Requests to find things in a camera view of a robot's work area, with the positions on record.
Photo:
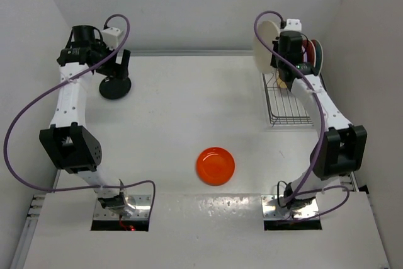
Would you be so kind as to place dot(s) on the red teal floral plate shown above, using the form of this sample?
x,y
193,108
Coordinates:
x,y
310,51
319,58

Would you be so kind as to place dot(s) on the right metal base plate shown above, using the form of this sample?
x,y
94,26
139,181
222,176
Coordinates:
x,y
273,209

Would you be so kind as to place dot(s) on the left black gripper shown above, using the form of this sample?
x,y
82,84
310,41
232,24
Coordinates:
x,y
119,70

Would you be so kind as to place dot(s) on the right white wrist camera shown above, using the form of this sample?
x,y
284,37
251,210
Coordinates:
x,y
290,25

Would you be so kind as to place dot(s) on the metal base plate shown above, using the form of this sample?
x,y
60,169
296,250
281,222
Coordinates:
x,y
136,207
273,209

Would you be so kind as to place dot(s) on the black plate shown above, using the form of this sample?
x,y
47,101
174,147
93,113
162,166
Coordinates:
x,y
114,89

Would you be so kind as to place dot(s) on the tan plate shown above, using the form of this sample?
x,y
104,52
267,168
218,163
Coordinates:
x,y
281,84

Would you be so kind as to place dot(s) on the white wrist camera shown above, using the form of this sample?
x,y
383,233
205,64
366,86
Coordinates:
x,y
290,25
112,37

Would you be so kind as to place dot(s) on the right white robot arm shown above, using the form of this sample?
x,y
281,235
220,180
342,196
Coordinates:
x,y
341,144

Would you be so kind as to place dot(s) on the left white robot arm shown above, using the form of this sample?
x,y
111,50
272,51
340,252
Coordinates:
x,y
67,141

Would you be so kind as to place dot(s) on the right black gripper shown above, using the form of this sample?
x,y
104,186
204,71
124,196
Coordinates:
x,y
276,45

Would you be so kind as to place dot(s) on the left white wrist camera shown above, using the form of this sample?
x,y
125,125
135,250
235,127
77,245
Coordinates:
x,y
112,37

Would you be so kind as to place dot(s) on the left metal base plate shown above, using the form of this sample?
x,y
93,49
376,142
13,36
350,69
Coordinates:
x,y
136,207

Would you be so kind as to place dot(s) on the wire dish rack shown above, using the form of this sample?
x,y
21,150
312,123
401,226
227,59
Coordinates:
x,y
284,109

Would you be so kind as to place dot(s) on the orange plate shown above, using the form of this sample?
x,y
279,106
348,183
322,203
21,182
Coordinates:
x,y
215,166

